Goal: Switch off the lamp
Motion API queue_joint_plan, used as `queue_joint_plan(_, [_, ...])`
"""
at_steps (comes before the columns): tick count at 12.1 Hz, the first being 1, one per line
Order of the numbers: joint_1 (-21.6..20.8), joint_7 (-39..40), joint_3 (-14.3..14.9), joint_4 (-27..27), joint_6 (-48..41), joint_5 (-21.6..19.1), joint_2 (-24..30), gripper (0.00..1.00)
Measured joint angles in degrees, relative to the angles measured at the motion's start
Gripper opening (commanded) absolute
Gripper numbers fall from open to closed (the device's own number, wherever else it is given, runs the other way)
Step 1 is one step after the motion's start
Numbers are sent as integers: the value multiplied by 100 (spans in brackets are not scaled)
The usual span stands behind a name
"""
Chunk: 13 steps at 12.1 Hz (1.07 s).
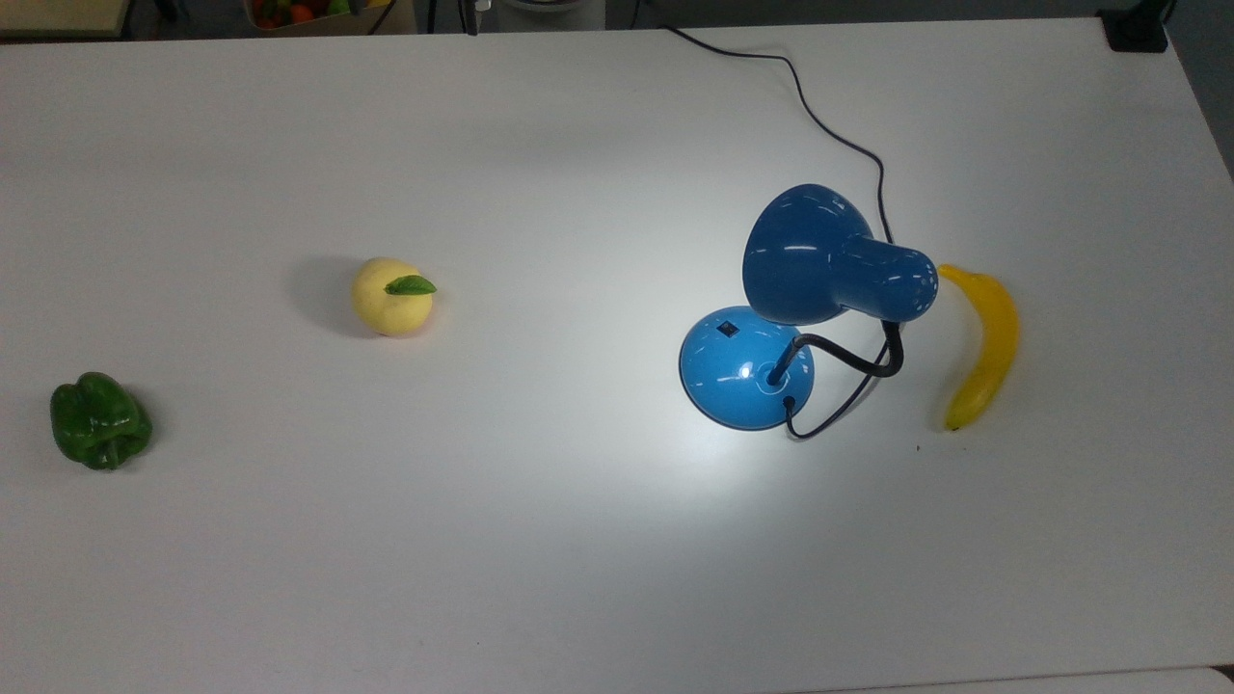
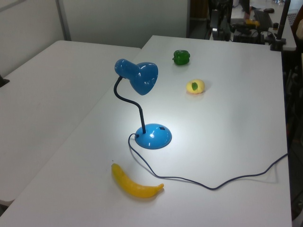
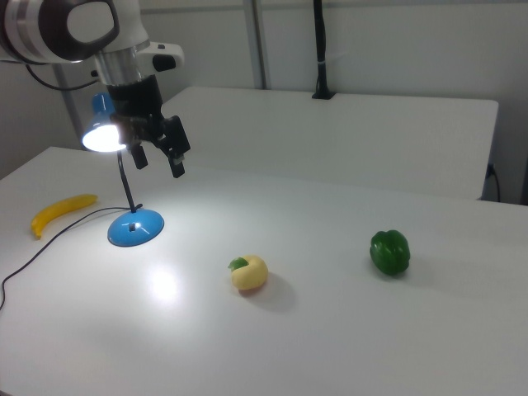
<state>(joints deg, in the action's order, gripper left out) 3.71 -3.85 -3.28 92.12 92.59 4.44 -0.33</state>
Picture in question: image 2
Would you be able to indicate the yellow tool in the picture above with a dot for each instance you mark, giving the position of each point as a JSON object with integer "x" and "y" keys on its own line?
{"x": 252, "y": 22}

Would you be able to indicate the black equipment box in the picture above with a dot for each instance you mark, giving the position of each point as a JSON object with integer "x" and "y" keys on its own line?
{"x": 248, "y": 34}

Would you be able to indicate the green toy bell pepper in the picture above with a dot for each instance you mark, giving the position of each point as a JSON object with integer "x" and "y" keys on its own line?
{"x": 181, "y": 58}

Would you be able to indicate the black computer mouse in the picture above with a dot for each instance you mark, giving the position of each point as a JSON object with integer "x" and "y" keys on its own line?
{"x": 269, "y": 10}

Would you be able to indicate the black pole with clamp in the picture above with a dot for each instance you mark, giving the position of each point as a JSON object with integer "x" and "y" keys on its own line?
{"x": 278, "y": 35}

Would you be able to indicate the black computer keyboard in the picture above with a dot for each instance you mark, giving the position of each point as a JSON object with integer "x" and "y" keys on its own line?
{"x": 263, "y": 18}

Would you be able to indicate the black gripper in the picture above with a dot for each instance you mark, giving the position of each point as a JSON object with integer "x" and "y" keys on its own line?
{"x": 215, "y": 21}

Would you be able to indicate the blue desk lamp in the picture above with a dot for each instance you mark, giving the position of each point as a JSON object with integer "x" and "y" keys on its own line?
{"x": 154, "y": 138}

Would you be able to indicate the small black round knob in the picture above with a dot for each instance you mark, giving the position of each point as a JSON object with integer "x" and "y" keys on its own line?
{"x": 275, "y": 25}

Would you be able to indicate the yellow peach with green leaf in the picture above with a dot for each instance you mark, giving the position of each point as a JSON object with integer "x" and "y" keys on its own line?
{"x": 200, "y": 87}

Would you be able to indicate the yellow toy banana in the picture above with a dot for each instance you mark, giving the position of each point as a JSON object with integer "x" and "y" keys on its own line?
{"x": 132, "y": 186}

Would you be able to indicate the brown chair back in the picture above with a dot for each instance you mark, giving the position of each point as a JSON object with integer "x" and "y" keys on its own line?
{"x": 298, "y": 30}

